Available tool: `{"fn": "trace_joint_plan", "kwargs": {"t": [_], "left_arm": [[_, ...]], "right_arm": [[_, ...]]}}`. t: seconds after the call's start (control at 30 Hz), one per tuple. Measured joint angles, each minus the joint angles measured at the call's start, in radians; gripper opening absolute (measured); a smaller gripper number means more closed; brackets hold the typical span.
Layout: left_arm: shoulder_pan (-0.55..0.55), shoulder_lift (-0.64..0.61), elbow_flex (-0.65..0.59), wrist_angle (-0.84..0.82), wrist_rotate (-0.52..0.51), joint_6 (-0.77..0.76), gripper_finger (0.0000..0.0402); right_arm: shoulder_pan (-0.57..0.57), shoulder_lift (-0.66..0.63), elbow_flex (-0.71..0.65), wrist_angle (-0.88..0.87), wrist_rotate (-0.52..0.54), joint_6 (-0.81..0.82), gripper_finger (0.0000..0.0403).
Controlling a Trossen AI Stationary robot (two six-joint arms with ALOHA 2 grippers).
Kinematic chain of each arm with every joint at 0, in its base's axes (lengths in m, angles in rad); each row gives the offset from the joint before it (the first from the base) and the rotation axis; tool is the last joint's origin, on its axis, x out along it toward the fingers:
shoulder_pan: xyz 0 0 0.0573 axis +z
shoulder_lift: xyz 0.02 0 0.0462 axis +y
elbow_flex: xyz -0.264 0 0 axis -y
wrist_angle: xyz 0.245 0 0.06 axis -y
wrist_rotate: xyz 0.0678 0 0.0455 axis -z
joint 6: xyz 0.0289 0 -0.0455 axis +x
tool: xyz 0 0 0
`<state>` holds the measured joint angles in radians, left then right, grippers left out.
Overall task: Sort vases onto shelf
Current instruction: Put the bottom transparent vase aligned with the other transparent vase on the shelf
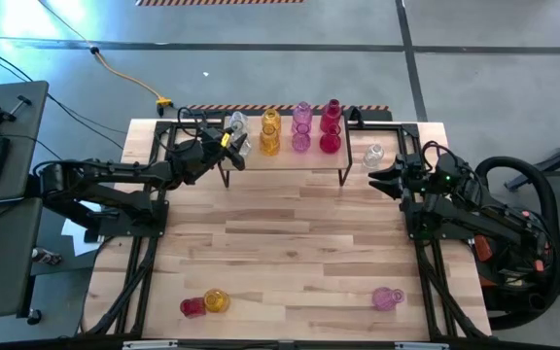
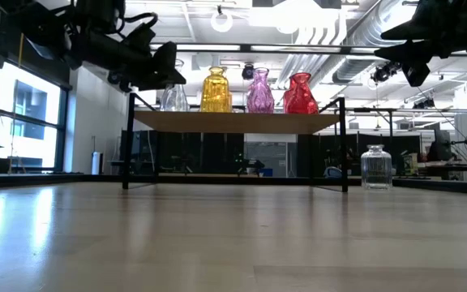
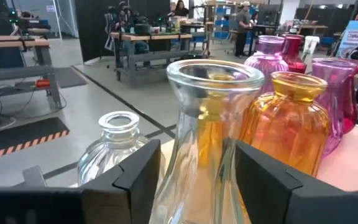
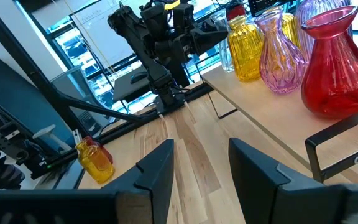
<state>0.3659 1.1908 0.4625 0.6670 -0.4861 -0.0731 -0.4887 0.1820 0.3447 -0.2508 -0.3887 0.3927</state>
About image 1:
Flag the purple long-neck textured vase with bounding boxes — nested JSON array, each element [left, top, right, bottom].
[[370, 286, 406, 313]]

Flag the yellow flared-neck vase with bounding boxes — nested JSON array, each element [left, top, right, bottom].
[[259, 123, 281, 158]]

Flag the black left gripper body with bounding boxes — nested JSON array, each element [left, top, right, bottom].
[[196, 128, 230, 166]]

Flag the clear squat round vase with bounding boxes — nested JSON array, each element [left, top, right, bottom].
[[227, 110, 251, 135]]

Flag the silver bracket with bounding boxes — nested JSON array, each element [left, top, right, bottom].
[[394, 341, 451, 350], [122, 339, 180, 350]]

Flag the orange extension cable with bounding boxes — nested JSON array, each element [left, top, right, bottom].
[[36, 0, 174, 117]]

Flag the red squat vase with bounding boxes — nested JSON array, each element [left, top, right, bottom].
[[179, 297, 207, 320]]

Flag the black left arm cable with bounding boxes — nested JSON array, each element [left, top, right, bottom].
[[156, 106, 213, 152]]

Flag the purple wavy flared vase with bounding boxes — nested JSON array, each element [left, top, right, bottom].
[[291, 122, 313, 155]]

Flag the yellow ribbed bottle vase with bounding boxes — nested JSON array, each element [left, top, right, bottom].
[[260, 108, 282, 132]]

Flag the yellow squat vase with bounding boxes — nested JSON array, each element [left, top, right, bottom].
[[202, 288, 231, 314]]

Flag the grey side desk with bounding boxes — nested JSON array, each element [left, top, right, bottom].
[[0, 197, 44, 322], [0, 80, 51, 205]]

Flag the red tall ribbed bottle vase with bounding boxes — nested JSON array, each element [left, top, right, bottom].
[[319, 98, 343, 132]]

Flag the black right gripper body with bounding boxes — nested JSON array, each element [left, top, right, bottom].
[[399, 155, 439, 210]]

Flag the purple ribbed bottle vase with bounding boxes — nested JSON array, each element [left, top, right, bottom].
[[291, 100, 314, 132]]

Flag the clear square glass jar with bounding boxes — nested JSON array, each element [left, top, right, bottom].
[[361, 143, 386, 170]]

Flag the black corrugated hose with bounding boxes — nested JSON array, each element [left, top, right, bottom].
[[473, 155, 560, 332]]

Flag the wooden shelf black metal legs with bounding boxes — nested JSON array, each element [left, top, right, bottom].
[[216, 114, 354, 189]]

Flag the black aluminium rig frame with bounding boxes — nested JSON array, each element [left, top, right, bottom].
[[83, 121, 493, 341]]

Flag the red flared-neck vase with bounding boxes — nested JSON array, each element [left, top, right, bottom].
[[319, 123, 343, 156]]

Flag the small dark bottle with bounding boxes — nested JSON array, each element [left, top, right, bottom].
[[30, 246, 63, 267]]

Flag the black orange vacuum unit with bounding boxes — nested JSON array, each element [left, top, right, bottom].
[[469, 208, 560, 317]]

